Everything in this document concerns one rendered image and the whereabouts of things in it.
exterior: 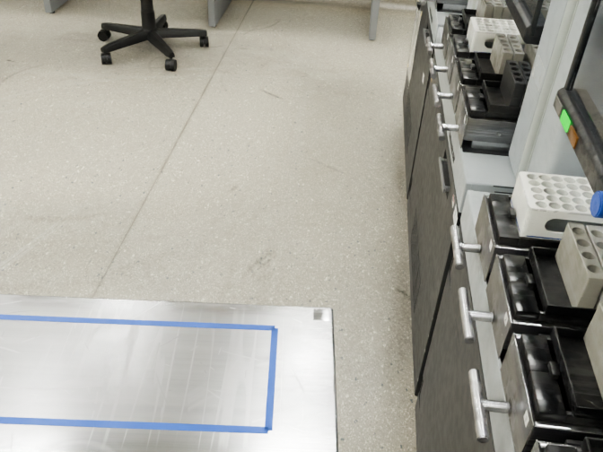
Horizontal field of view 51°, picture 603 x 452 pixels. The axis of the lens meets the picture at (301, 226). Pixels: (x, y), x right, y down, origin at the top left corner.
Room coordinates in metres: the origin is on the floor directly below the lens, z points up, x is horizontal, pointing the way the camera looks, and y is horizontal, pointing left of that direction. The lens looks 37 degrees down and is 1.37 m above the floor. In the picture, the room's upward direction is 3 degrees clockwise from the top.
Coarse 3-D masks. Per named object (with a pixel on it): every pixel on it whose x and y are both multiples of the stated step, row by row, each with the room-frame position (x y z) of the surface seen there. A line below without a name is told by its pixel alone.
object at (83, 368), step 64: (0, 320) 0.51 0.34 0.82; (64, 320) 0.52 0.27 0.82; (128, 320) 0.52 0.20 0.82; (192, 320) 0.53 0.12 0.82; (256, 320) 0.53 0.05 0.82; (320, 320) 0.54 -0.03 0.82; (0, 384) 0.42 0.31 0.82; (64, 384) 0.43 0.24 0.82; (128, 384) 0.43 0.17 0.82; (192, 384) 0.43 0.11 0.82; (256, 384) 0.44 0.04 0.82; (320, 384) 0.44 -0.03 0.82; (0, 448) 0.35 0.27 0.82; (64, 448) 0.35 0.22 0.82; (128, 448) 0.35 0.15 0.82; (192, 448) 0.36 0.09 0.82; (256, 448) 0.36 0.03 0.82; (320, 448) 0.37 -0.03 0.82
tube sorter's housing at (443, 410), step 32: (576, 32) 0.92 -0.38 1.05; (544, 128) 0.93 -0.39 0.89; (544, 160) 0.89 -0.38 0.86; (576, 160) 0.85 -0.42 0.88; (480, 192) 0.97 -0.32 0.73; (448, 288) 0.93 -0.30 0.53; (480, 288) 0.73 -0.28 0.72; (448, 320) 0.87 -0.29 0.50; (448, 352) 0.81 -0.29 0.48; (480, 352) 0.64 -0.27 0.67; (448, 384) 0.76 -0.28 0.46; (416, 416) 0.93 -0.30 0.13; (448, 416) 0.70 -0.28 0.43; (416, 448) 0.85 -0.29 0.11; (448, 448) 0.65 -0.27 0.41; (480, 448) 0.52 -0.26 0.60; (512, 448) 0.44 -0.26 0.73
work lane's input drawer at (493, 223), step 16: (480, 208) 0.85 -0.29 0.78; (496, 208) 0.80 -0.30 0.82; (512, 208) 0.79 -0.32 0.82; (480, 224) 0.83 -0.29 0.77; (496, 224) 0.76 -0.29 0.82; (512, 224) 0.76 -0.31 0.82; (480, 240) 0.80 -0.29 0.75; (496, 240) 0.74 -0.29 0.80; (512, 240) 0.73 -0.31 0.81; (528, 240) 0.73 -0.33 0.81; (544, 240) 0.73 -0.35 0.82; (560, 240) 0.73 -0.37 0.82; (480, 256) 0.78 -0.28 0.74
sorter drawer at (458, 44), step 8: (456, 40) 1.50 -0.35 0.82; (464, 40) 1.50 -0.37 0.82; (448, 48) 1.55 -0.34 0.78; (456, 48) 1.46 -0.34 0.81; (464, 48) 1.45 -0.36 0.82; (448, 56) 1.52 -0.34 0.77; (456, 56) 1.44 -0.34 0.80; (464, 56) 1.44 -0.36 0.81; (472, 56) 1.43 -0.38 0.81; (432, 64) 1.51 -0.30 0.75; (448, 64) 1.50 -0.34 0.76; (432, 72) 1.46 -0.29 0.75; (448, 72) 1.48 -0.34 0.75; (448, 80) 1.45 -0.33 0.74
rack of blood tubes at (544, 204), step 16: (528, 176) 0.82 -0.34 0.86; (544, 176) 0.83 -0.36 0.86; (560, 176) 0.83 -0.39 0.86; (528, 192) 0.78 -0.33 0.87; (544, 192) 0.78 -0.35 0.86; (560, 192) 0.79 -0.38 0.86; (576, 192) 0.79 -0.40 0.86; (592, 192) 0.79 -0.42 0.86; (528, 208) 0.74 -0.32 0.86; (544, 208) 0.74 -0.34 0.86; (560, 208) 0.74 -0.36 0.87; (576, 208) 0.75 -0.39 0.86; (528, 224) 0.74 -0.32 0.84; (544, 224) 0.73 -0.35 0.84; (560, 224) 0.78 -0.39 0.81; (592, 224) 0.79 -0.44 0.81
